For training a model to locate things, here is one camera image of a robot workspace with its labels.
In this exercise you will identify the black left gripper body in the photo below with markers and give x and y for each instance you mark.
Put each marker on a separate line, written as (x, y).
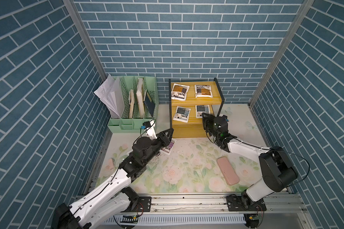
(156, 144)

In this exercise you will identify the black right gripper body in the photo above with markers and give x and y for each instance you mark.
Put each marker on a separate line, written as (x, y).
(208, 126)

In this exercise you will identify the purple coffee bag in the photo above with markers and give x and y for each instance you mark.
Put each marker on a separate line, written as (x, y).
(167, 150)

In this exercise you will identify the teal coffee bag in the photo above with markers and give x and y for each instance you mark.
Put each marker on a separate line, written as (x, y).
(202, 109)
(182, 114)

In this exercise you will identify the wooden black-frame three-tier shelf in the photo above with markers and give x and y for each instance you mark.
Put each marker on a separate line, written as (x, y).
(188, 101)

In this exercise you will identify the yellow coffee bag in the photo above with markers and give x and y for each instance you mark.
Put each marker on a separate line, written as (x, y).
(179, 92)
(203, 91)

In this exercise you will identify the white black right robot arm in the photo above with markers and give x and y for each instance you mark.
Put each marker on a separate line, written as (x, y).
(277, 170)

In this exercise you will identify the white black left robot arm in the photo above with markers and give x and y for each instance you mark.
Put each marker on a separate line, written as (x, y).
(115, 194)

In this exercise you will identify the dark navy notebook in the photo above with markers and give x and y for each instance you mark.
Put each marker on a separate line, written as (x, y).
(149, 103)

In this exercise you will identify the green plastic file organizer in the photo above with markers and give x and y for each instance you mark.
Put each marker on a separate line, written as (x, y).
(124, 124)

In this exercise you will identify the pink eyeglass case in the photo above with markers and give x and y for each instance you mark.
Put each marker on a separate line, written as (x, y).
(227, 170)

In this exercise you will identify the thick cream book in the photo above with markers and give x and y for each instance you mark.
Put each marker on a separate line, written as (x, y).
(140, 97)

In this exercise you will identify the thin beige book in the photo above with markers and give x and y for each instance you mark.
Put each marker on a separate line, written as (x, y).
(131, 103)

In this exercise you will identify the white paper sheets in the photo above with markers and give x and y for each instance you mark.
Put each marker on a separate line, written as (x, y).
(110, 94)

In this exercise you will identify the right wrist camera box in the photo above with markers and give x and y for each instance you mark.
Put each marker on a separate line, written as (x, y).
(224, 117)

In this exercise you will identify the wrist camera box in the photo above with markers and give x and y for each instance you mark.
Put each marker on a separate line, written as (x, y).
(149, 128)
(224, 117)

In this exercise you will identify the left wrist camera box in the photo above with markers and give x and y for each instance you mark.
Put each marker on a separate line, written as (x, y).
(149, 128)

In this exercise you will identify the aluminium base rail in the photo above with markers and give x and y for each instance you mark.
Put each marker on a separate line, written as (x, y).
(280, 210)

